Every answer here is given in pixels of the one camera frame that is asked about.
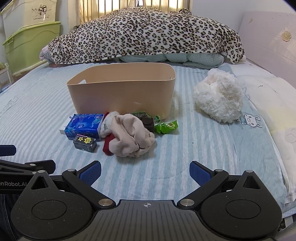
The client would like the white fluffy plush toy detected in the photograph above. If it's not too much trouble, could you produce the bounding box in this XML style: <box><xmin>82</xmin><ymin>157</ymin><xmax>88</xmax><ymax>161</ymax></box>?
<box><xmin>193</xmin><ymin>68</ymin><xmax>243</xmax><ymax>123</ymax></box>

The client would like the dark herb snack bag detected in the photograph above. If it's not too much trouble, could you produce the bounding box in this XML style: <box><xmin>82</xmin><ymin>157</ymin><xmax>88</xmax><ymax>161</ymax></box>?
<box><xmin>132</xmin><ymin>111</ymin><xmax>151</xmax><ymax>120</ymax></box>

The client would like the dark brown small box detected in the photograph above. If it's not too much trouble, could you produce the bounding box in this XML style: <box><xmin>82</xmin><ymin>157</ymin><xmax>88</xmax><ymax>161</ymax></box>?
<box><xmin>142</xmin><ymin>117</ymin><xmax>154</xmax><ymax>133</ymax></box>

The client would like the small black star box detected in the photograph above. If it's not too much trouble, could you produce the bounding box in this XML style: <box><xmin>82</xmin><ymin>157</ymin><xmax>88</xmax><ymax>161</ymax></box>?
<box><xmin>73</xmin><ymin>134</ymin><xmax>97</xmax><ymax>153</ymax></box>

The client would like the white cartoon pillow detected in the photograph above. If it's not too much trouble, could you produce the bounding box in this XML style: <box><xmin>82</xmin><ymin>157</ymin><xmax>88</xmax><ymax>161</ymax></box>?
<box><xmin>231</xmin><ymin>63</ymin><xmax>295</xmax><ymax>203</ymax></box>

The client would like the beige cloth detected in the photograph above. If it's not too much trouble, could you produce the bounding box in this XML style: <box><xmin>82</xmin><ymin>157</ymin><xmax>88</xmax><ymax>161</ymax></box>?
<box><xmin>109</xmin><ymin>114</ymin><xmax>156</xmax><ymax>158</ymax></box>

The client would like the teal checkered quilt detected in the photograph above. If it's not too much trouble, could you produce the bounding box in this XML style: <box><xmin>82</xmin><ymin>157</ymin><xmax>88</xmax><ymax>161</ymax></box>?
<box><xmin>112</xmin><ymin>53</ymin><xmax>224</xmax><ymax>70</ymax></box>

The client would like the leopard print blanket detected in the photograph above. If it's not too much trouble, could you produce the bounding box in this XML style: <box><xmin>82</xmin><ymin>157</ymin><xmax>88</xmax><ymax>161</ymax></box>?
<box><xmin>48</xmin><ymin>6</ymin><xmax>245</xmax><ymax>65</ymax></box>

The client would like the cream plastic storage box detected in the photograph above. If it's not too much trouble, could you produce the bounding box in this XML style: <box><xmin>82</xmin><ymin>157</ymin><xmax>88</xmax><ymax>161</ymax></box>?
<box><xmin>1</xmin><ymin>0</ymin><xmax>57</xmax><ymax>38</ymax></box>

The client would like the beige plastic storage bin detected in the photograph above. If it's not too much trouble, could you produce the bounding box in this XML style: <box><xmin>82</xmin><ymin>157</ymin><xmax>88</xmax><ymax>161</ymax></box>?
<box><xmin>67</xmin><ymin>62</ymin><xmax>176</xmax><ymax>120</ymax></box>

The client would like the yellow window curtain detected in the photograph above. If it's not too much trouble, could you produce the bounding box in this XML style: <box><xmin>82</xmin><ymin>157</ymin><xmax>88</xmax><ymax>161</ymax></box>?
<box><xmin>78</xmin><ymin>0</ymin><xmax>191</xmax><ymax>23</ymax></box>

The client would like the pink headboard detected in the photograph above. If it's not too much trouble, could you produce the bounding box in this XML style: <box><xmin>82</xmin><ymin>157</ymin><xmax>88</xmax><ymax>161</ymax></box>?
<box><xmin>239</xmin><ymin>11</ymin><xmax>296</xmax><ymax>87</ymax></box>

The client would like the green snack packet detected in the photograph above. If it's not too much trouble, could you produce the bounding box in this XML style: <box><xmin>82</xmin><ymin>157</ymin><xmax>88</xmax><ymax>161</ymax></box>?
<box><xmin>154</xmin><ymin>115</ymin><xmax>178</xmax><ymax>135</ymax></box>

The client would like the striped blue bed sheet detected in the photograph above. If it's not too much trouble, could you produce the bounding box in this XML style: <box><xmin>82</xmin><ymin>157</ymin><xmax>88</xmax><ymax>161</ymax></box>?
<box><xmin>1</xmin><ymin>64</ymin><xmax>295</xmax><ymax>216</ymax></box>

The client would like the white red plush doll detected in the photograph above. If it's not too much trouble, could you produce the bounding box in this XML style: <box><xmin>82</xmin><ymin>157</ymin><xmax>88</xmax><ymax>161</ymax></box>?
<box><xmin>99</xmin><ymin>111</ymin><xmax>119</xmax><ymax>156</ymax></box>

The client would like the blue tissue pack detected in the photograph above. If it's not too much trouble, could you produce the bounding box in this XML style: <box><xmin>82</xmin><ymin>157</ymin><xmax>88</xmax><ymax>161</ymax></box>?
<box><xmin>64</xmin><ymin>114</ymin><xmax>104</xmax><ymax>141</ymax></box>

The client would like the green plastic storage box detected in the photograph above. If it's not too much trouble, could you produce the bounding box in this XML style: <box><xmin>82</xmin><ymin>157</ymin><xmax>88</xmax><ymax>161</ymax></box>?
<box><xmin>3</xmin><ymin>21</ymin><xmax>61</xmax><ymax>74</ymax></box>

